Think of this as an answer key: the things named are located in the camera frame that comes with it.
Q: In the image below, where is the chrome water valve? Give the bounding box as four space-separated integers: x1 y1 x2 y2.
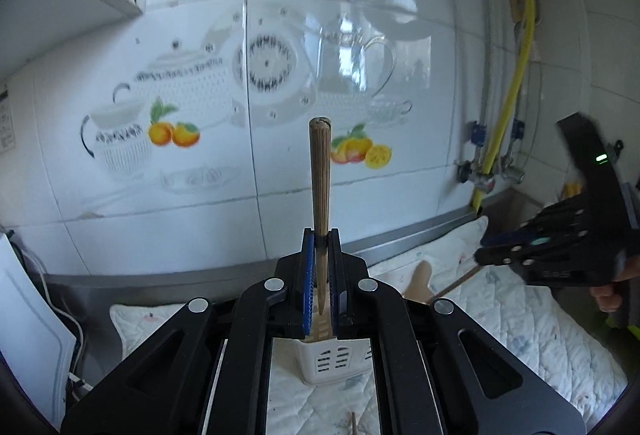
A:
500 155 525 184

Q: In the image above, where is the yellow gas hose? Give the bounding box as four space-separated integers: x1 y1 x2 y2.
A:
470 0 537 211

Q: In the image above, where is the wooden chopstick group one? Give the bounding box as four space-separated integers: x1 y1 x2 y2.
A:
432 265 483 302

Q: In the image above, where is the red-knob water valve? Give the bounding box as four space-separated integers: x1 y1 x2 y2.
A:
456 161 496 194

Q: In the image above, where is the white quilted cloth mat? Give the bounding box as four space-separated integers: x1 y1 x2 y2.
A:
88 219 634 434

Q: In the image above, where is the white house-pattern utensil holder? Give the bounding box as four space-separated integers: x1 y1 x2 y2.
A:
290 258 435 385

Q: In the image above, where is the person right hand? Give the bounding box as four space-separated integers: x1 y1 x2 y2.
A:
589 256 640 314

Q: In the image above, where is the right braided metal hose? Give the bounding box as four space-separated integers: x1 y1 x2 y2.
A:
504 13 526 166

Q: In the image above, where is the white microwave oven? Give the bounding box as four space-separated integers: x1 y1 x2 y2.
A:
1 237 76 429

